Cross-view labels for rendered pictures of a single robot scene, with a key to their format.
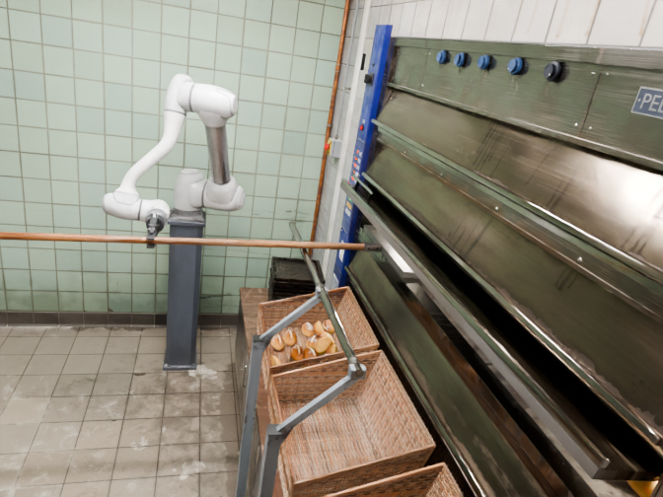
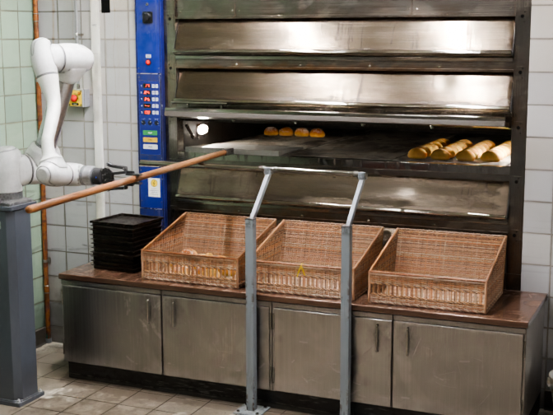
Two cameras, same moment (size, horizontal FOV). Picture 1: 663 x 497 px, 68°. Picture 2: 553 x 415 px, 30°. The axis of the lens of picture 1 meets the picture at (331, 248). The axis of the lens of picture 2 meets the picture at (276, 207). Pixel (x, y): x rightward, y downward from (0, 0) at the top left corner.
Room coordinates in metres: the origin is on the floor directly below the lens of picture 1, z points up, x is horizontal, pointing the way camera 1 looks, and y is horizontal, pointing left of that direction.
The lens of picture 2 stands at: (-1.59, 3.80, 1.81)
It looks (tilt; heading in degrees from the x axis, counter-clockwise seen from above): 10 degrees down; 310
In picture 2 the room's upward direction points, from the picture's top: straight up
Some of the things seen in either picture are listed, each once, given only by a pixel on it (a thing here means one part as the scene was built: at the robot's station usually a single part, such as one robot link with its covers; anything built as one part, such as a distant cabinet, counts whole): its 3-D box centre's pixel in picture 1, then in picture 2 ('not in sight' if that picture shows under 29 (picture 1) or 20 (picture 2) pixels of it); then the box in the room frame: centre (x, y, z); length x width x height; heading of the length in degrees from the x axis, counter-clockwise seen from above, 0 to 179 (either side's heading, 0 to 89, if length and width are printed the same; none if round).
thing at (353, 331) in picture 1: (312, 334); (210, 248); (2.05, 0.02, 0.72); 0.56 x 0.49 x 0.28; 16
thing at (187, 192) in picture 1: (190, 188); (6, 168); (2.62, 0.84, 1.17); 0.18 x 0.16 x 0.22; 88
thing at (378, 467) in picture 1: (341, 421); (316, 257); (1.48, -0.15, 0.72); 0.56 x 0.49 x 0.28; 18
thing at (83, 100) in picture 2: (334, 147); (78, 97); (2.99, 0.08, 1.46); 0.10 x 0.07 x 0.10; 17
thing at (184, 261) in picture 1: (184, 293); (11, 301); (2.62, 0.85, 0.50); 0.21 x 0.21 x 1.00; 16
